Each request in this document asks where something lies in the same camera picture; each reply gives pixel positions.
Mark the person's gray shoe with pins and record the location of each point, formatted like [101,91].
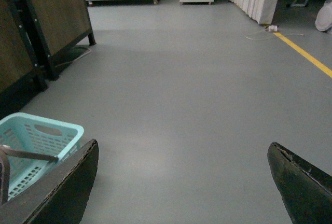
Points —
[323,19]

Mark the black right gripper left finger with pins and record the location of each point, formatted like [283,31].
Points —
[60,196]

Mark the dark wooden display stand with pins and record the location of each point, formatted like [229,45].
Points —
[34,34]

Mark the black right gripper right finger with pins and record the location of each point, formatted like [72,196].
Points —
[304,188]

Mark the light blue plastic basket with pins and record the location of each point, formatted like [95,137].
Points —
[46,143]

